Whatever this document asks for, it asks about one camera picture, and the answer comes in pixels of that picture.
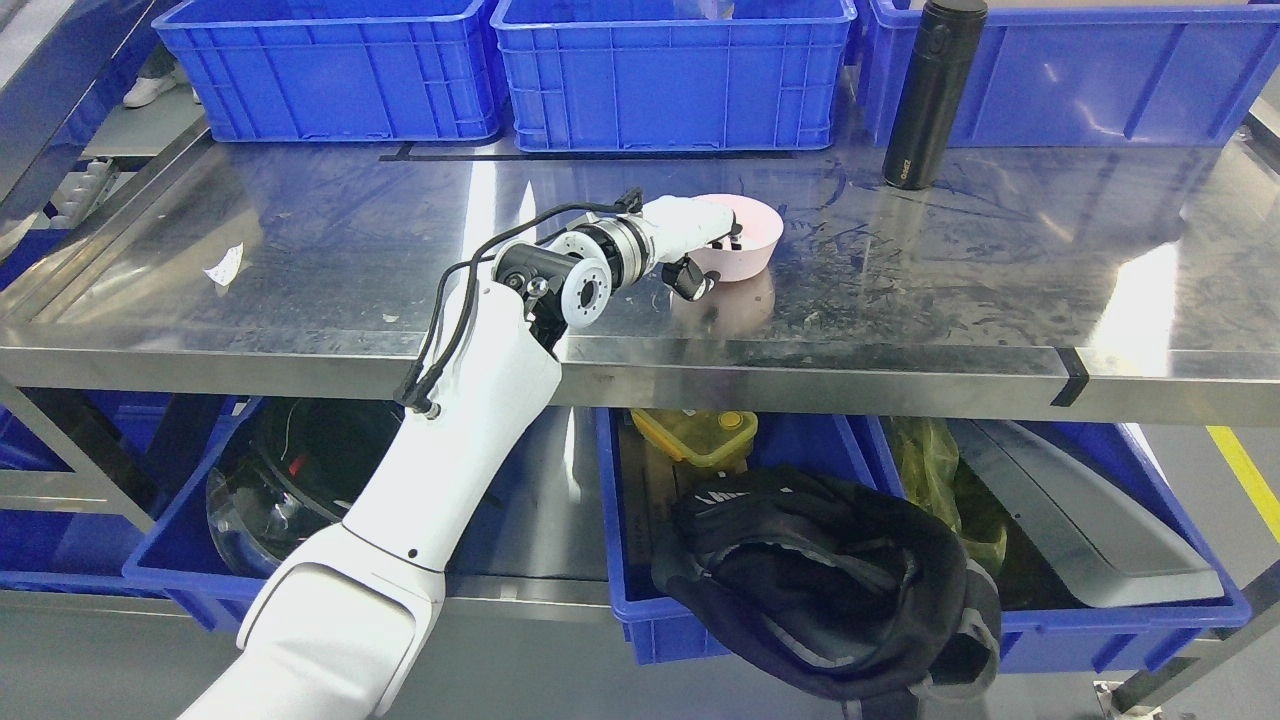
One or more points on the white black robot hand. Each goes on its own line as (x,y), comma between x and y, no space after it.
(672,227)

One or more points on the pink ikea bowl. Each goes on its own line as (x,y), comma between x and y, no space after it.
(748,253)

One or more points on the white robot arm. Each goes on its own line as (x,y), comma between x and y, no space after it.
(335,631)

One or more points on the blue bin top middle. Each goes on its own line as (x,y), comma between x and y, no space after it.
(673,76)

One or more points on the blue bin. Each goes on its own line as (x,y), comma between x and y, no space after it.
(1059,640)
(1131,75)
(179,556)
(673,76)
(340,71)

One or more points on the yellow lidded container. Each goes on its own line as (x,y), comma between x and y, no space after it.
(709,440)

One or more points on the black thermos bottle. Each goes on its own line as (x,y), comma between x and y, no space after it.
(944,49)

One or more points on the blue bin lower right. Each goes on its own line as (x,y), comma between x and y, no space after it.
(1059,640)

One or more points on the black cloth bag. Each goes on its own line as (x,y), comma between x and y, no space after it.
(837,589)

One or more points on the blue bin top right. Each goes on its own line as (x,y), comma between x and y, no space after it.
(1131,75)

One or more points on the blue bin top left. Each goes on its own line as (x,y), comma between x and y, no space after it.
(340,71)

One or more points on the black helmet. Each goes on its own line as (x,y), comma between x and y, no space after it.
(294,467)

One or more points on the white paper scrap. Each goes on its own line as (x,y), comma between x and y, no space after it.
(225,272)

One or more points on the grey plastic panel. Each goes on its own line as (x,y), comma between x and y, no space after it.
(1105,548)

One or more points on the white sneaker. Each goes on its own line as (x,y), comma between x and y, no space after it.
(146,90)

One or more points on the blue bin lower left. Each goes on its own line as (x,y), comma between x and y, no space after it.
(179,556)

